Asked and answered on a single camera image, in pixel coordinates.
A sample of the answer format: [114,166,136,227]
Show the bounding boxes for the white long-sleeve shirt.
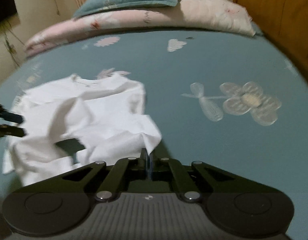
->
[2,69,162,186]

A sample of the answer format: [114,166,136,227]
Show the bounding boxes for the teal floral bed sheet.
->
[0,29,308,239]

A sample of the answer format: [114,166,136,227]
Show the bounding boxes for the wooden headboard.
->
[233,0,308,83]

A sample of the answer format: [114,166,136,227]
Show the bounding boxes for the pink floral folded quilt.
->
[25,0,255,57]

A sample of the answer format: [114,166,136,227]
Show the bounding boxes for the hanging black cables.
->
[2,21,26,67]

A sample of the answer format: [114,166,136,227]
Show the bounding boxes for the wall-mounted black television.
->
[0,0,17,23]

